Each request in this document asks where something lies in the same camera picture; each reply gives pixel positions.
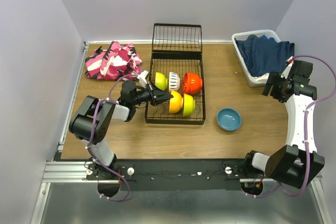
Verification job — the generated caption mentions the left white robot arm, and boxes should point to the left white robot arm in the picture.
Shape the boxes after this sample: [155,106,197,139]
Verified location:
[69,80,173,179]

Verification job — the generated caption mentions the purple cable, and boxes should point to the purple cable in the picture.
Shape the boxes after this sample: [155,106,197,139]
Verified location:
[88,74,140,202]
[244,55,336,198]

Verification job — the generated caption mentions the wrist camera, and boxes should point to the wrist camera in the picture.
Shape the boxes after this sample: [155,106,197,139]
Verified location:
[281,57,295,79]
[137,70,149,88]

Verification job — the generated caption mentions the white pink bowl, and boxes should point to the white pink bowl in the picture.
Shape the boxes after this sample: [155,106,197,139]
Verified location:
[168,72,181,92]

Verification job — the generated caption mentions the white plastic basket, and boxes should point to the white plastic basket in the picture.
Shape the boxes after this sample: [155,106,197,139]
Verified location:
[232,29,285,87]

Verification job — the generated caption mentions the pink camouflage cloth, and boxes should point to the pink camouflage cloth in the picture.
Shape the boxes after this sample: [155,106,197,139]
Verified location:
[85,41,143,81]

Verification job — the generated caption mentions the yellow orange bowl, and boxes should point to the yellow orange bowl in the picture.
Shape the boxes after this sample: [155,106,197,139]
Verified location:
[169,90,183,114]

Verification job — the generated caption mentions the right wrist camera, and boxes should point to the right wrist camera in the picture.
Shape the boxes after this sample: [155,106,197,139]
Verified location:
[281,57,295,79]

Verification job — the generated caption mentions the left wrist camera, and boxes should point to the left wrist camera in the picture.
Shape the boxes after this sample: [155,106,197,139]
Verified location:
[137,70,149,88]

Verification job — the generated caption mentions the lime green bowl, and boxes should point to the lime green bowl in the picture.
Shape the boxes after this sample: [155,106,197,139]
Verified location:
[182,94,195,117]
[155,72,169,91]

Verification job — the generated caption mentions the dark blue jeans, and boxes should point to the dark blue jeans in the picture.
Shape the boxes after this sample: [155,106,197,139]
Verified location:
[235,35,295,77]

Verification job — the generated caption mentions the blue bowl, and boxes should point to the blue bowl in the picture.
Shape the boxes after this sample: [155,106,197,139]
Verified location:
[216,108,242,131]

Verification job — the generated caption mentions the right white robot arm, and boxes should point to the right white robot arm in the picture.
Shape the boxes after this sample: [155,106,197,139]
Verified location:
[241,58,325,189]

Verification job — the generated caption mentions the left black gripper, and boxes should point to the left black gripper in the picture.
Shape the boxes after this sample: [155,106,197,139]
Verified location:
[131,80,173,106]

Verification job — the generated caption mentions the orange bowl top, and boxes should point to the orange bowl top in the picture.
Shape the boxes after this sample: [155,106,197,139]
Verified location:
[187,73,203,94]

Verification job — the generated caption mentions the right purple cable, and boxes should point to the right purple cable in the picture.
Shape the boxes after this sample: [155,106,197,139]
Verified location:
[244,55,336,198]

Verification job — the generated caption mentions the black wire dish rack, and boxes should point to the black wire dish rack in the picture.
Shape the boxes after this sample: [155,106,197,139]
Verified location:
[145,23,206,125]

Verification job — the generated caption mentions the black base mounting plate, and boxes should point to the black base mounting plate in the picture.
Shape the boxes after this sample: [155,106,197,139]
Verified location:
[86,158,274,192]

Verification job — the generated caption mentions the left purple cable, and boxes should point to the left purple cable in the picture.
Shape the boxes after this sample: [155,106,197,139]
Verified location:
[88,74,140,202]

